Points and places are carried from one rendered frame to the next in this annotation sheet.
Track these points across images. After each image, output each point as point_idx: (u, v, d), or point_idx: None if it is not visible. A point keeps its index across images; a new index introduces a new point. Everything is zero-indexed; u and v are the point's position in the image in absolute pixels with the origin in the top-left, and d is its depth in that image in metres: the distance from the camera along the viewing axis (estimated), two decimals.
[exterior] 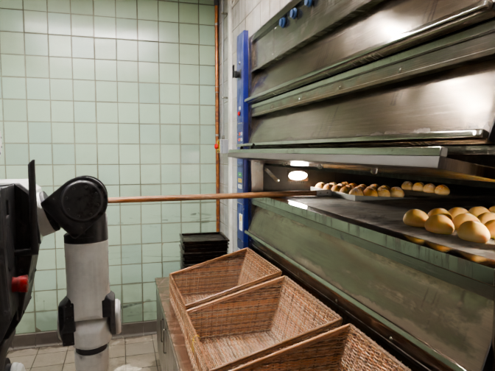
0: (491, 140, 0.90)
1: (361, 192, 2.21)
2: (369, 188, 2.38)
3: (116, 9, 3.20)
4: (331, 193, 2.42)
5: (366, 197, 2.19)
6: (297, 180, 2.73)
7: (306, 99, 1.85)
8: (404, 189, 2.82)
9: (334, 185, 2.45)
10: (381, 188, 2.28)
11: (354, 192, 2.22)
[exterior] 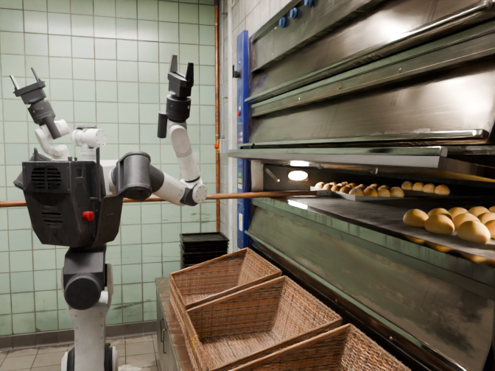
0: (491, 140, 0.90)
1: (361, 192, 2.21)
2: (369, 188, 2.38)
3: (116, 9, 3.20)
4: (331, 193, 2.42)
5: (366, 197, 2.19)
6: (297, 180, 2.73)
7: (306, 99, 1.85)
8: (404, 189, 2.82)
9: (334, 185, 2.45)
10: (381, 188, 2.28)
11: (354, 192, 2.22)
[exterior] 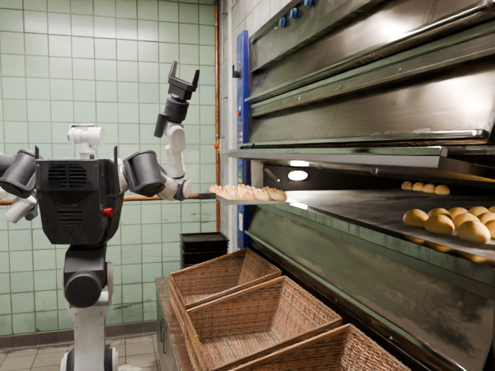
0: (491, 140, 0.90)
1: (236, 196, 2.05)
2: (254, 191, 2.21)
3: (116, 9, 3.20)
4: (214, 197, 2.26)
5: (240, 201, 2.03)
6: (297, 180, 2.73)
7: (306, 99, 1.85)
8: (404, 189, 2.82)
9: (220, 188, 2.28)
10: (261, 191, 2.12)
11: (229, 196, 2.05)
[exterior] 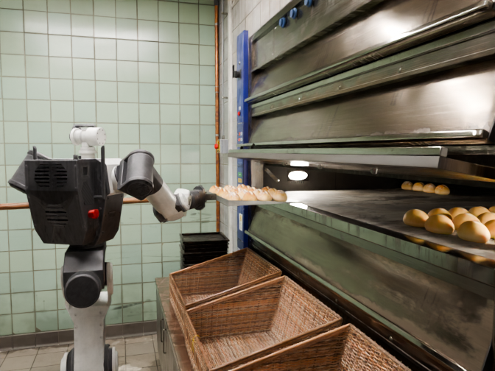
0: (491, 140, 0.90)
1: (236, 196, 2.05)
2: (254, 191, 2.21)
3: (116, 9, 3.20)
4: (215, 198, 2.26)
5: (241, 202, 2.03)
6: (297, 180, 2.73)
7: (306, 99, 1.85)
8: (404, 189, 2.82)
9: (220, 189, 2.28)
10: (262, 191, 2.12)
11: (230, 196, 2.05)
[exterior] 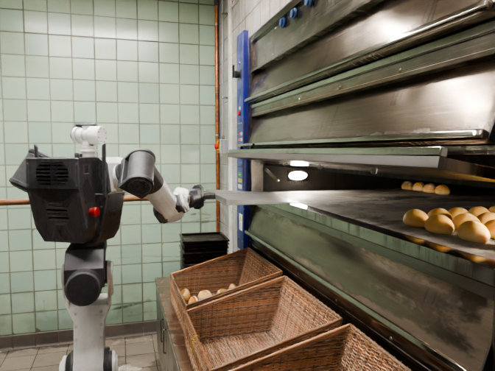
0: (491, 140, 0.90)
1: None
2: None
3: (116, 9, 3.20)
4: (213, 197, 2.25)
5: (239, 201, 2.02)
6: (297, 180, 2.73)
7: (306, 99, 1.85)
8: (404, 189, 2.82)
9: None
10: None
11: None
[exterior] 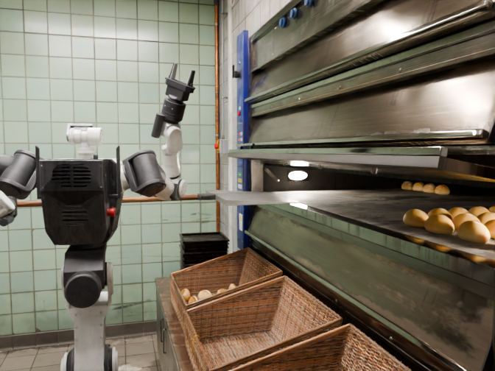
0: (491, 140, 0.90)
1: None
2: None
3: (116, 9, 3.20)
4: (213, 198, 2.25)
5: (239, 202, 2.02)
6: (297, 180, 2.73)
7: (306, 99, 1.85)
8: (404, 189, 2.82)
9: None
10: None
11: None
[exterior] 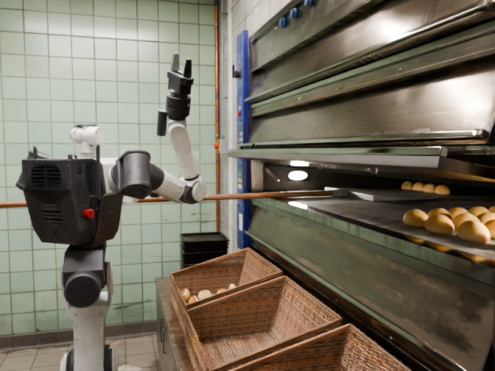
0: (491, 140, 0.90)
1: None
2: None
3: (116, 9, 3.20)
4: (346, 194, 2.41)
5: (384, 197, 2.18)
6: (297, 180, 2.73)
7: (306, 99, 1.85)
8: (404, 189, 2.82)
9: None
10: None
11: None
